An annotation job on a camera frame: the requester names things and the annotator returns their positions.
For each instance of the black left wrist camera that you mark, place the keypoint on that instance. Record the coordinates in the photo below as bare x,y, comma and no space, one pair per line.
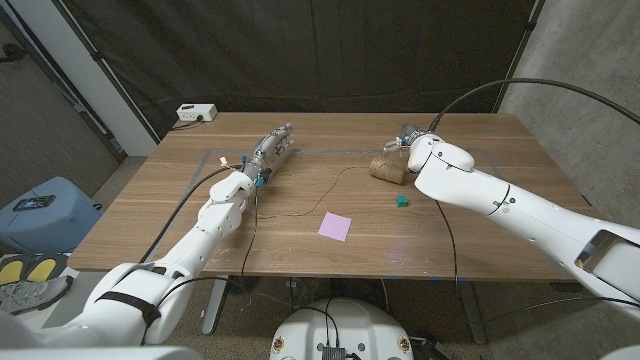
265,177

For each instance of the grey table leg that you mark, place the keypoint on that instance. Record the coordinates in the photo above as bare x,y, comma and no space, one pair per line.
215,305
470,310

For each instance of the black backdrop frame pole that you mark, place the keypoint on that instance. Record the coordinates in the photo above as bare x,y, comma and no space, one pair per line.
99,60
520,50

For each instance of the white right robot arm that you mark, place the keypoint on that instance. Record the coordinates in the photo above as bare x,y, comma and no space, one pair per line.
475,185

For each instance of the jute twine spool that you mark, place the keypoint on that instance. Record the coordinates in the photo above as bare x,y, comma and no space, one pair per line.
386,171

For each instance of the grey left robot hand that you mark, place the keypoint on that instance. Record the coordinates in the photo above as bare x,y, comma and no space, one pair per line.
267,152

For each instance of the grey sneaker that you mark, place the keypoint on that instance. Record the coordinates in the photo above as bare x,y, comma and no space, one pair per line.
32,296

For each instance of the purple sticky note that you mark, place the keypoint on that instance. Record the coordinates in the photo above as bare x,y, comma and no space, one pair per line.
335,226

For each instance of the jute twine strand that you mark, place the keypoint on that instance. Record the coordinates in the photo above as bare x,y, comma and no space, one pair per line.
285,216

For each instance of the black wall knob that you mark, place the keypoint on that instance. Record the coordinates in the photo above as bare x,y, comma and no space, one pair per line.
12,51

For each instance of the white power outlet box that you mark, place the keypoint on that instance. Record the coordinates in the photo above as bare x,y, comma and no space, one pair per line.
196,112

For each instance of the black shoe yellow insole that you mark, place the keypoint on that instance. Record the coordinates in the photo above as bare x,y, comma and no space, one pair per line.
44,266
11,271

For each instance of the small green block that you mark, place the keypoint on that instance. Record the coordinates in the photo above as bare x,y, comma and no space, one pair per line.
402,201

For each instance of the blue-grey storage bin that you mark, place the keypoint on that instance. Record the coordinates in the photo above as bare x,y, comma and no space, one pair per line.
50,230

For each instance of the grey torso connector box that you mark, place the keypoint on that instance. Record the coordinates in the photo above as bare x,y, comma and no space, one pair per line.
334,353

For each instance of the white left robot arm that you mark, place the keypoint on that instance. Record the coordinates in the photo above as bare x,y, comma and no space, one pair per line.
215,220

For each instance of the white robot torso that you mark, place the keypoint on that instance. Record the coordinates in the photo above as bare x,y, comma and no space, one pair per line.
345,325

